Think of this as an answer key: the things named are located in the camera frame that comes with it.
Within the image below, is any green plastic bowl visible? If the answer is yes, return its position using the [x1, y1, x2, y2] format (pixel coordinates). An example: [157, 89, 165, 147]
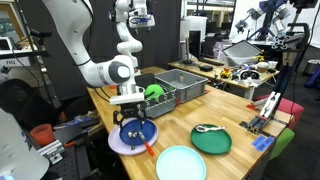
[144, 83, 166, 103]

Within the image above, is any black power adapter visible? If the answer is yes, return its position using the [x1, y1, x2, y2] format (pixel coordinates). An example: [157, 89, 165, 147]
[199, 64, 214, 72]

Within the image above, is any black equipment cart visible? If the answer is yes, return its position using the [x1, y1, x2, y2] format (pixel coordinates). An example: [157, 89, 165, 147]
[49, 113, 104, 180]

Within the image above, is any light cyan plate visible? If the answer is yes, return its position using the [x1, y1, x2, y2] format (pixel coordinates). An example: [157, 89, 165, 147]
[155, 145, 207, 180]

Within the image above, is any black computer monitor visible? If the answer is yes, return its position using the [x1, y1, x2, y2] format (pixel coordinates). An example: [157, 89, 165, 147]
[188, 29, 203, 63]

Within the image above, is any pink stool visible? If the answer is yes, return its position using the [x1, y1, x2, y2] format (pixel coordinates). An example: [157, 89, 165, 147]
[254, 94, 305, 131]

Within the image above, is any black aluminium camera stand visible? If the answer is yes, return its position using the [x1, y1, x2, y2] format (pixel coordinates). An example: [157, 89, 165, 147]
[239, 21, 311, 134]

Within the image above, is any orange plastic cup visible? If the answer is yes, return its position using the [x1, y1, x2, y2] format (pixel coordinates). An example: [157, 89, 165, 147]
[29, 123, 55, 147]

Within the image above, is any black camera on tripod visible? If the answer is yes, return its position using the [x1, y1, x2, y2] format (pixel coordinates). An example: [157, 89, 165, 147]
[28, 29, 63, 109]

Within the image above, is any white rounded device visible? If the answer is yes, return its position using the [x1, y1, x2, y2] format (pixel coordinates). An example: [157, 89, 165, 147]
[0, 108, 50, 180]

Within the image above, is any white cup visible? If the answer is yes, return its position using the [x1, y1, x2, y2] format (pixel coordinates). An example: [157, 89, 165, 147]
[256, 60, 270, 73]

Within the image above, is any grey trash can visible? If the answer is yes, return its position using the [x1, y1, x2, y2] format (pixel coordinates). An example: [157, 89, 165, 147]
[303, 59, 320, 76]

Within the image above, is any red handled knife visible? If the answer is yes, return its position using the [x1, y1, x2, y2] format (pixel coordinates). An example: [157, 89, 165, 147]
[137, 130, 157, 157]

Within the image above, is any silver extrusion piece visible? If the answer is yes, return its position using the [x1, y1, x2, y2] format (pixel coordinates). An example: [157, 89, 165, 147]
[37, 139, 66, 165]

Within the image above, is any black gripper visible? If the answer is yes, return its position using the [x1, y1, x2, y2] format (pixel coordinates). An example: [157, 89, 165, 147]
[112, 103, 148, 130]

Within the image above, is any dark green plate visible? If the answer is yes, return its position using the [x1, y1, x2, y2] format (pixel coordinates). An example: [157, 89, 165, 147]
[190, 123, 233, 155]

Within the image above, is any white black headset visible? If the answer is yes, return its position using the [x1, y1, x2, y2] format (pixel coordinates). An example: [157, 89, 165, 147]
[238, 68, 264, 81]

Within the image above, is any blue plate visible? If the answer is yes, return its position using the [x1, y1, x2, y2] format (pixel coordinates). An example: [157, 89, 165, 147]
[119, 118, 158, 147]

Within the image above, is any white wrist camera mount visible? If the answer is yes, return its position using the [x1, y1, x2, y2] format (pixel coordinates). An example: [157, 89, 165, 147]
[109, 93, 145, 106]

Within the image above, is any black keyboard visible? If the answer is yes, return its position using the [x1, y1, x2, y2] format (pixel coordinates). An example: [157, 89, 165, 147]
[199, 57, 225, 67]

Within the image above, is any grey plastic bin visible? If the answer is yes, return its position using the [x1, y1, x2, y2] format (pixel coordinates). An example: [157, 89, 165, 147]
[155, 68, 209, 104]

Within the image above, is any grey tilted container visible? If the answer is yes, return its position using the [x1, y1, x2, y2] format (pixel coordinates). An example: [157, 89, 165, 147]
[222, 39, 263, 67]

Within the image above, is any blue tape patch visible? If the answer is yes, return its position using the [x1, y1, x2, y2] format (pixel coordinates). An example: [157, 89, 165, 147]
[251, 134, 278, 153]

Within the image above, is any yellow rubber duck toy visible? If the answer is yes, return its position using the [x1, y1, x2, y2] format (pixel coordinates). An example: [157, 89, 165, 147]
[220, 67, 232, 79]

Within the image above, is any large lavender plate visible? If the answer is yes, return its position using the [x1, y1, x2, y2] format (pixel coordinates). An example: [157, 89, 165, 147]
[107, 117, 160, 156]

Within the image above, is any green chair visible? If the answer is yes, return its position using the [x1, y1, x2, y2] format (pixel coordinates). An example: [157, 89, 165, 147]
[269, 127, 296, 161]

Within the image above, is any silver measuring spoon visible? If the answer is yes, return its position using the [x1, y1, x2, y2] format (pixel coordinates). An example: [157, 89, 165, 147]
[194, 123, 227, 134]

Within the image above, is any wooden desk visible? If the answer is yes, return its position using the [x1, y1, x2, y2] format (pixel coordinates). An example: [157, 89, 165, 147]
[168, 59, 281, 101]

